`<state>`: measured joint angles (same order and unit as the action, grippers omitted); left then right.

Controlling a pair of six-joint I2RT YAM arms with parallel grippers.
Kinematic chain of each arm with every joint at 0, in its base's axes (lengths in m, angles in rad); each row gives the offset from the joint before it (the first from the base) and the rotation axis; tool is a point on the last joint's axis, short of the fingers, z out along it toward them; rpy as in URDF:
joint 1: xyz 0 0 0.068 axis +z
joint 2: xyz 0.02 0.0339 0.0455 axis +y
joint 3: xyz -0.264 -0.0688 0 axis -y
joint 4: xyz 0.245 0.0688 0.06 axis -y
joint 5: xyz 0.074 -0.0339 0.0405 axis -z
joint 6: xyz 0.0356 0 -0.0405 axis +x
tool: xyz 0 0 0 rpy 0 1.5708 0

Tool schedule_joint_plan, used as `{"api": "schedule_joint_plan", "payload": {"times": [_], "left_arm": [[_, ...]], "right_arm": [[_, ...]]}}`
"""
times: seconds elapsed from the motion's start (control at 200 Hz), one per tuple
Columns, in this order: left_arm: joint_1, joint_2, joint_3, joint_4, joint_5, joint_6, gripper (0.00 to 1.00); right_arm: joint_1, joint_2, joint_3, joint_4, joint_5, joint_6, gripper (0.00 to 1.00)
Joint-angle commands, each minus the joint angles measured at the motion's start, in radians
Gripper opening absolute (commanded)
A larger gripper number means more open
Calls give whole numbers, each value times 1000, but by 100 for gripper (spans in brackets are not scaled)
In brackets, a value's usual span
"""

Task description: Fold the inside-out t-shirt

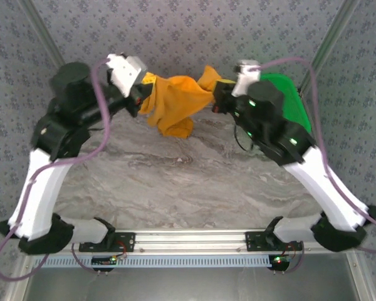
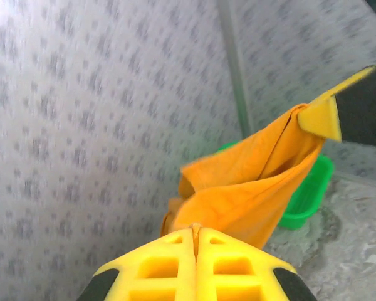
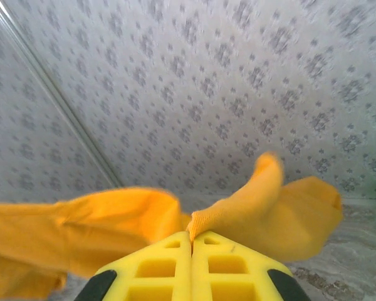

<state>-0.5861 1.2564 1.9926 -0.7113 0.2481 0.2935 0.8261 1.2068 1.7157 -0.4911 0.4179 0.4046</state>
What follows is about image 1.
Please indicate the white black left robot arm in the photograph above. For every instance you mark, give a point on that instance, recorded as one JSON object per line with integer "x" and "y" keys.
{"x": 40, "y": 194}

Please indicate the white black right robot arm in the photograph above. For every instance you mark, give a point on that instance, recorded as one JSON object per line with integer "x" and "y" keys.
{"x": 326, "y": 194}

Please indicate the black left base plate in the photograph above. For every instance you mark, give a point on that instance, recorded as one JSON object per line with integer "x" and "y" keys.
{"x": 128, "y": 241}

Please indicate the controller board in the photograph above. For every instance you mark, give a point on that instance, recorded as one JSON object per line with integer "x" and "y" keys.
{"x": 279, "y": 261}
{"x": 103, "y": 261}

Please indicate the aluminium frame post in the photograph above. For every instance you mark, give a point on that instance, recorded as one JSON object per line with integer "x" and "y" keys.
{"x": 44, "y": 31}
{"x": 327, "y": 47}

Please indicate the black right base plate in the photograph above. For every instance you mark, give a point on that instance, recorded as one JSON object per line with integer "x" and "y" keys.
{"x": 252, "y": 241}

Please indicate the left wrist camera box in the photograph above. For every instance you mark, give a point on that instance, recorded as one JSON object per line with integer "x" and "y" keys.
{"x": 125, "y": 69}

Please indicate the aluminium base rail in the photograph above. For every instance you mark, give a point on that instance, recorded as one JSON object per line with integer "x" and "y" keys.
{"x": 188, "y": 241}

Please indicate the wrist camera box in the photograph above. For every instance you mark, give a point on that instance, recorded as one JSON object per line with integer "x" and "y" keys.
{"x": 242, "y": 81}
{"x": 125, "y": 69}

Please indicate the green plastic basket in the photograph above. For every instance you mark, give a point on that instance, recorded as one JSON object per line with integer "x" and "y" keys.
{"x": 294, "y": 103}

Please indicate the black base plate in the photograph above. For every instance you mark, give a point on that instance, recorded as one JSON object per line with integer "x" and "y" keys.
{"x": 128, "y": 241}
{"x": 252, "y": 241}

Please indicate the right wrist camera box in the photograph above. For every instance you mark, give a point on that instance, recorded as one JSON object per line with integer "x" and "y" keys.
{"x": 242, "y": 81}

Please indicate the right controller board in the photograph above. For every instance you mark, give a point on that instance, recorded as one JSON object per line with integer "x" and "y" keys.
{"x": 279, "y": 261}

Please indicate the left controller board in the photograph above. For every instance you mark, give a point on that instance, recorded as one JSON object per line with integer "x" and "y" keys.
{"x": 103, "y": 261}

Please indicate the orange t-shirt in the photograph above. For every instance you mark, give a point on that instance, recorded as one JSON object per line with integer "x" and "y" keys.
{"x": 175, "y": 103}

